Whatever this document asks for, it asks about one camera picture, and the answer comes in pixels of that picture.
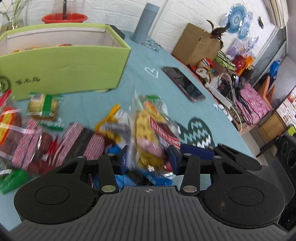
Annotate dark red striped snack pack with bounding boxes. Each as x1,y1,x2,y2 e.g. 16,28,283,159
52,123,106,167

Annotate grey cylinder speaker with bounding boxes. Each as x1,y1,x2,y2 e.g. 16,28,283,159
132,3,159,44

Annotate pink patterned box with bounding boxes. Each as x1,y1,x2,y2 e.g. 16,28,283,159
235,82,271,126

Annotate red dates snack bag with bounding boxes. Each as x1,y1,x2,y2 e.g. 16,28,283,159
1,90,57,175

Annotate glass pitcher with straw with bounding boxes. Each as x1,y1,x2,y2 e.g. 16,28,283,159
52,0,76,21

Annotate green candy packet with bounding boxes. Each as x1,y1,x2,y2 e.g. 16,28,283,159
1,169,29,194

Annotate blue snack packet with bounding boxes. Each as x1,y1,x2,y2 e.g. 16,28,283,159
84,145,173,190

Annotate red plastic basin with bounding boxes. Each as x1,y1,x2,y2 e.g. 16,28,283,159
41,12,88,24

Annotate blue decorative wall plates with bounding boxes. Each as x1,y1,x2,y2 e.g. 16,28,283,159
219,2,259,51

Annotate black smartphone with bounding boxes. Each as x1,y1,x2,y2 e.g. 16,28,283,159
162,66,206,102

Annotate yellow white snack packet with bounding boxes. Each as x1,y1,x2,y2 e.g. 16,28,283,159
95,104,131,149

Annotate white power strip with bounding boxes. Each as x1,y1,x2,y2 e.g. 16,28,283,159
204,82,233,109

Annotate clear macaroni snack bag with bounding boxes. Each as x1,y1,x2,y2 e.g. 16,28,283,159
126,89,181,175

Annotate brown cardboard box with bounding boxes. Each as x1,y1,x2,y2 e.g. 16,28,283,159
171,23,221,65

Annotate green cardboard storage box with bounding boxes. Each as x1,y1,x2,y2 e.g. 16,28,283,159
1,23,131,100

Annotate green wrapped biscuit pack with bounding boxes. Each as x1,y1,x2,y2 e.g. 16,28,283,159
26,92,64,131

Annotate glass vase with plant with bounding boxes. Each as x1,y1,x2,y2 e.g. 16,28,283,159
1,0,31,35

